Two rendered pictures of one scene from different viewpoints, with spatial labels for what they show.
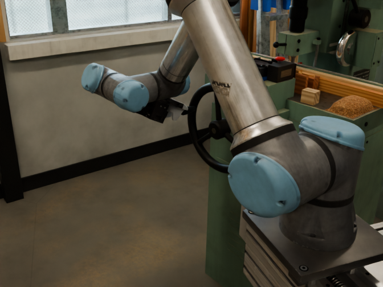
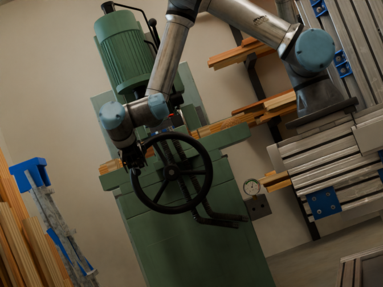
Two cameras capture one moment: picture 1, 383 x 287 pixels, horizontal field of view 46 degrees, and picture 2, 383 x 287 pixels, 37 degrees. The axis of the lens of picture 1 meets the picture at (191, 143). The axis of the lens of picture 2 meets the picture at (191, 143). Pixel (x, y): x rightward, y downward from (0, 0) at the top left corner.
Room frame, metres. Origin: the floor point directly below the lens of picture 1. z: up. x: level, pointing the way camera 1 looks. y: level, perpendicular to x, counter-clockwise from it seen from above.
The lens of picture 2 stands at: (-0.03, 1.42, 0.74)
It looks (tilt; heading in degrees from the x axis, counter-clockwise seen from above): 4 degrees up; 308
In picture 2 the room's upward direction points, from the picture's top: 21 degrees counter-clockwise
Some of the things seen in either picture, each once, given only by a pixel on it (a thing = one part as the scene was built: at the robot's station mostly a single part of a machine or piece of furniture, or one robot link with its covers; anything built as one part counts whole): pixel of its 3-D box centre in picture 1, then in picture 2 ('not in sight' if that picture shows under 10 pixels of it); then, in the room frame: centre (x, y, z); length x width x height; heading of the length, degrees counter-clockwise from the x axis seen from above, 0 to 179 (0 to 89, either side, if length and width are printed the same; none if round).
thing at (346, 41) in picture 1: (348, 48); (181, 121); (1.50, -0.52, 1.02); 0.12 x 0.03 x 0.12; 132
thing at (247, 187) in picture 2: not in sight; (252, 189); (1.18, -0.36, 0.65); 0.06 x 0.04 x 0.08; 42
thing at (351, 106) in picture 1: (352, 103); (229, 123); (1.24, -0.47, 0.92); 0.14 x 0.09 x 0.04; 132
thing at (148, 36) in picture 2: not in sight; (155, 49); (1.62, -0.67, 1.40); 0.10 x 0.06 x 0.16; 132
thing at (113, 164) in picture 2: not in sight; (113, 165); (1.57, -0.12, 0.92); 0.04 x 0.04 x 0.04; 21
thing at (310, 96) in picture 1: (310, 96); (203, 132); (1.29, -0.36, 0.92); 0.04 x 0.03 x 0.04; 48
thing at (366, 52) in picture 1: (365, 48); (188, 119); (1.52, -0.58, 1.02); 0.09 x 0.07 x 0.12; 42
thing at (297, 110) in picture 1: (278, 98); (175, 156); (1.41, -0.29, 0.87); 0.61 x 0.30 x 0.06; 42
